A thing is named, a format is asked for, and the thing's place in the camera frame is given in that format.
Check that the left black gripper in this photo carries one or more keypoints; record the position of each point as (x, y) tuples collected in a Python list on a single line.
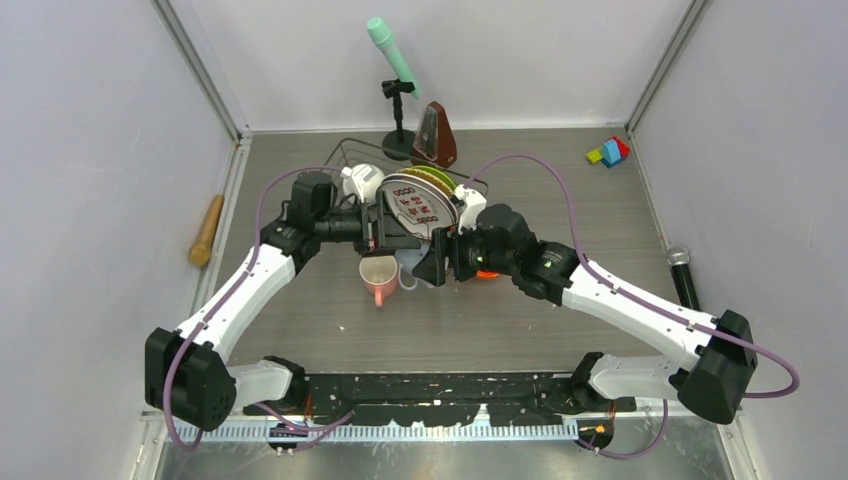
[(389, 233)]

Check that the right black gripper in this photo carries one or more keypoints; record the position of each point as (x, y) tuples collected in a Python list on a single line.
[(432, 268)]

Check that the grey mug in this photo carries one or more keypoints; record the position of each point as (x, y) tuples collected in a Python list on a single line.
[(407, 260)]

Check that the black wire dish rack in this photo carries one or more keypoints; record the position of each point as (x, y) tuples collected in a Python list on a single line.
[(411, 192)]

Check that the small plate with red characters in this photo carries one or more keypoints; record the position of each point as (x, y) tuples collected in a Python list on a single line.
[(417, 205)]

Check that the pink mug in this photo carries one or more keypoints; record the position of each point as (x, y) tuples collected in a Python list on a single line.
[(380, 276)]

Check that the orange bowl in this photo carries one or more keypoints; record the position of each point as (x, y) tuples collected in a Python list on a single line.
[(484, 275)]

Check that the white bowl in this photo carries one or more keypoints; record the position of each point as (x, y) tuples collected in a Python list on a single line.
[(362, 181)]

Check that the woven bamboo tray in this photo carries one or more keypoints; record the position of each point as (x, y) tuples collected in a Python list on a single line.
[(428, 178)]

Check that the lime green plate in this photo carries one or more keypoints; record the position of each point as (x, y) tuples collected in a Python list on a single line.
[(443, 177)]

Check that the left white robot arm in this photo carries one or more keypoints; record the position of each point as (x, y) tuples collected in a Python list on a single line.
[(187, 374)]

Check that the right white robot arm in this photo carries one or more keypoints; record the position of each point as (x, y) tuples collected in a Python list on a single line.
[(700, 362)]

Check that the black microphone stand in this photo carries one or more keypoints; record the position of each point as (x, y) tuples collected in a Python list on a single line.
[(398, 143)]

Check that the brown metronome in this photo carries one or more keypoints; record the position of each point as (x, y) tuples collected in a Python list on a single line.
[(434, 141)]

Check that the wooden rolling pin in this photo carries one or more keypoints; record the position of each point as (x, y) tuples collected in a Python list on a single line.
[(201, 250)]

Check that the teal microphone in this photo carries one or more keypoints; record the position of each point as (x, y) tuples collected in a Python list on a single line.
[(382, 37)]

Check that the colourful toy blocks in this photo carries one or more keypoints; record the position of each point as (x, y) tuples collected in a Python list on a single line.
[(612, 152)]

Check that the black handheld microphone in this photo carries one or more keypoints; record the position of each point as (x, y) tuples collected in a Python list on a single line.
[(678, 259)]

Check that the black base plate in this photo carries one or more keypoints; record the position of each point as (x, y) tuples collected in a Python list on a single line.
[(443, 399)]

